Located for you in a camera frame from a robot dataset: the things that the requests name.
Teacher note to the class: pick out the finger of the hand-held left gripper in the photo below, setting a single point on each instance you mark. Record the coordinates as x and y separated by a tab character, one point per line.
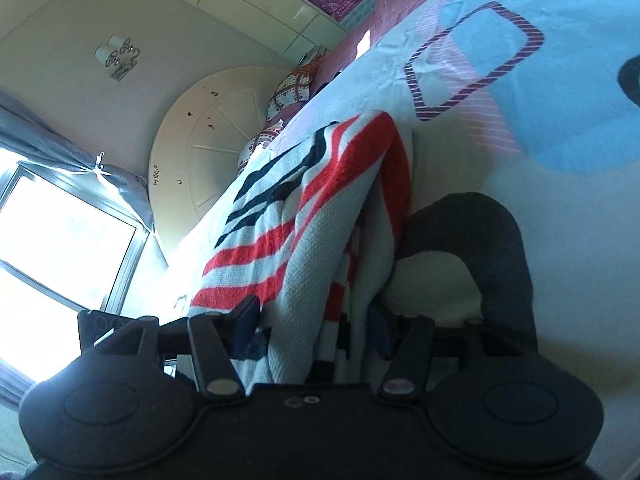
97	327

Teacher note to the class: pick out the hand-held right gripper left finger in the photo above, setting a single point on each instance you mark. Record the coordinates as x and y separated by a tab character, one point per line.
245	327

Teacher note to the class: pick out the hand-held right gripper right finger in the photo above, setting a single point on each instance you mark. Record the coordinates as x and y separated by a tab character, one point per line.
381	332

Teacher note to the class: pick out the striped red black white towel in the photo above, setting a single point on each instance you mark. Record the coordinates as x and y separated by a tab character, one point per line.
325	240

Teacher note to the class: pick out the checked red white pillow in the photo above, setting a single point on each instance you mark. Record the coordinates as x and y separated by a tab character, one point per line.
260	145
295	87

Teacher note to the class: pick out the grey curtain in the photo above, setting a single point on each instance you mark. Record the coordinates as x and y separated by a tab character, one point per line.
50	145

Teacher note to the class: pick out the cream wooden headboard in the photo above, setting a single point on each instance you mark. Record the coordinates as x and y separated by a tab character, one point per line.
200	135

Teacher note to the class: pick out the cream wardrobe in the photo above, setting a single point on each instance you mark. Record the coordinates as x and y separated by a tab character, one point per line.
225	5

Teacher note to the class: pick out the aluminium frame window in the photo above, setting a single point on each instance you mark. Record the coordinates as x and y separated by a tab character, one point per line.
60	240

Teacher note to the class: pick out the metal wall lamp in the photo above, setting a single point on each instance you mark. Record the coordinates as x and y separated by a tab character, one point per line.
117	57

